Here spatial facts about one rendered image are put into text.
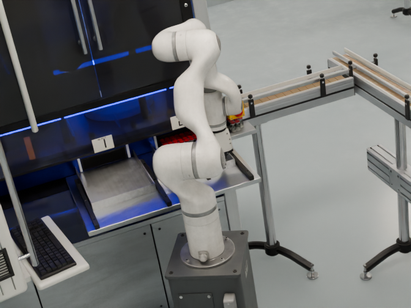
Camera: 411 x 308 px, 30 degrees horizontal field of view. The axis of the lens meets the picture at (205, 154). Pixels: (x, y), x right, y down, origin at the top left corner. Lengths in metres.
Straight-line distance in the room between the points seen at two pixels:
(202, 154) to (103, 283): 1.26
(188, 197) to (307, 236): 1.78
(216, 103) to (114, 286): 1.06
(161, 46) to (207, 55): 0.16
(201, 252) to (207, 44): 0.69
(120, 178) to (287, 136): 2.22
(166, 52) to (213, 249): 0.67
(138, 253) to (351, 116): 2.38
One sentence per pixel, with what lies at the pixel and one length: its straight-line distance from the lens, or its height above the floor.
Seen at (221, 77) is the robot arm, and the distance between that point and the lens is 2.85.
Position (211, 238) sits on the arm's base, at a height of 0.95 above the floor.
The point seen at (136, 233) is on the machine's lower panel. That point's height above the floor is 0.55.
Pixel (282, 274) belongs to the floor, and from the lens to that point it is 3.93.
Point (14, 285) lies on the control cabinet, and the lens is 2.78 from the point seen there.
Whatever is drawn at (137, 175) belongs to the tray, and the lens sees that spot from 3.17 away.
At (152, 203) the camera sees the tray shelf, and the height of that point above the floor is 0.88.
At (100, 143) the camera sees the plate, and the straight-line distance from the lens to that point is 3.18.
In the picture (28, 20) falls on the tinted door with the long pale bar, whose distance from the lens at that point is 2.97.
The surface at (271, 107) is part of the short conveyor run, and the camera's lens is 3.50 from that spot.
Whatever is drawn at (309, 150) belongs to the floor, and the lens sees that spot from 5.01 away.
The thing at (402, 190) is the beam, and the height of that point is 0.47.
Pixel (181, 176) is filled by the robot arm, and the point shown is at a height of 1.20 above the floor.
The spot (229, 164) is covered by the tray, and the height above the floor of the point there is 0.90.
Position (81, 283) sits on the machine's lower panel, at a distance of 3.48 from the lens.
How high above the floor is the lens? 2.38
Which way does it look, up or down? 28 degrees down
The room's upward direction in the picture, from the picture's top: 10 degrees counter-clockwise
